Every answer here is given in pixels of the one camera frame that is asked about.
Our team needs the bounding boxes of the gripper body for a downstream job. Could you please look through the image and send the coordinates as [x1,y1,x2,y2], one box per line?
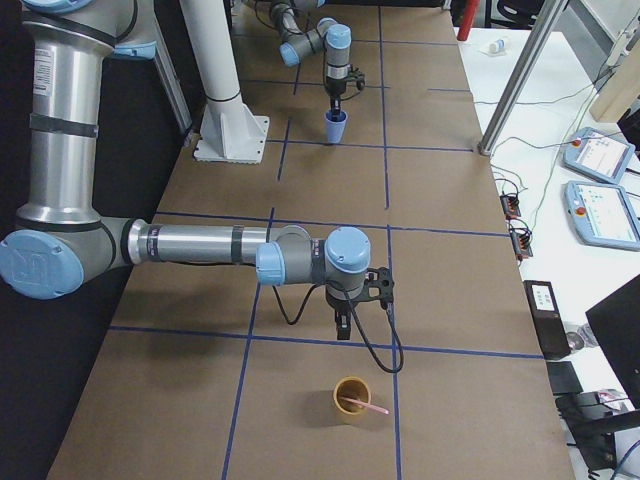
[325,285,367,320]
[324,76,347,100]

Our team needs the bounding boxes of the blue plastic cup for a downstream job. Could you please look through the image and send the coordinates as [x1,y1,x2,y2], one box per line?
[325,110,348,144]

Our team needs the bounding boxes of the pink chopstick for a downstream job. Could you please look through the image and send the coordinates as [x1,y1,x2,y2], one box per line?
[339,396,390,415]

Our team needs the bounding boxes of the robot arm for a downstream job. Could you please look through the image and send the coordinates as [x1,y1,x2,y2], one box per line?
[268,0,353,122]
[1,1,382,340]

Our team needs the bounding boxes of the yellow-brown cup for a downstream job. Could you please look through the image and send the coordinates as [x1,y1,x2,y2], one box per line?
[332,376,372,419]

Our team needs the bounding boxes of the white blue tube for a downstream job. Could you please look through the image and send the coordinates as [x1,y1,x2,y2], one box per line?
[488,38,508,55]

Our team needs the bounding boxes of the orange connector box near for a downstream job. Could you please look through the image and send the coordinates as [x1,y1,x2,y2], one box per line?
[508,222,533,261]

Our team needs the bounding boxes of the orange connector box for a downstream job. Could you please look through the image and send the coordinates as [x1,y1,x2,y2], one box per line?
[499,193,521,220]
[508,222,533,261]

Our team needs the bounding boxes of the orange connector box far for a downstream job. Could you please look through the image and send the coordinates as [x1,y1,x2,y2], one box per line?
[499,193,521,220]

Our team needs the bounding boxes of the black power box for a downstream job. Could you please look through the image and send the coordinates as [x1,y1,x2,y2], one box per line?
[523,280,571,360]

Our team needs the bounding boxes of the far teach pendant tablet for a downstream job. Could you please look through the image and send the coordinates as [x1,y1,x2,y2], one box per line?
[562,127,635,185]

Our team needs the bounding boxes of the teach pendant tablet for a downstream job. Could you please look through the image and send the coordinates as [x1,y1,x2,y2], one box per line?
[562,127,635,185]
[563,181,639,252]

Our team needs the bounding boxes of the black monitor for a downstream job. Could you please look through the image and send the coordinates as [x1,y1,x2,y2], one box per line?
[586,276,640,409]

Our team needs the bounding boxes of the near teach pendant tablet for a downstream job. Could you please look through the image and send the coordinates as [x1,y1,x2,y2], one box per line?
[563,181,639,252]

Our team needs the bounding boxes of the wooden board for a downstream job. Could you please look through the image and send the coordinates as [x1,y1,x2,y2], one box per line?
[590,43,639,123]

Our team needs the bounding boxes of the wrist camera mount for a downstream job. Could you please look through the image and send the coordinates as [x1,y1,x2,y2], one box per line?
[346,67,366,92]
[362,267,395,310]

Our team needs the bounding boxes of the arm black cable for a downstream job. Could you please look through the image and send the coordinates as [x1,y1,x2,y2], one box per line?
[272,284,405,374]

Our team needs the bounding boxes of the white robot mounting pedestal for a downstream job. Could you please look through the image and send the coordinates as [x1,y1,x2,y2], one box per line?
[180,0,270,164]

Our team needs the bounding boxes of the aluminium frame post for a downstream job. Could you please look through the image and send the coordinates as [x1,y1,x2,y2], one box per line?
[478,0,568,156]

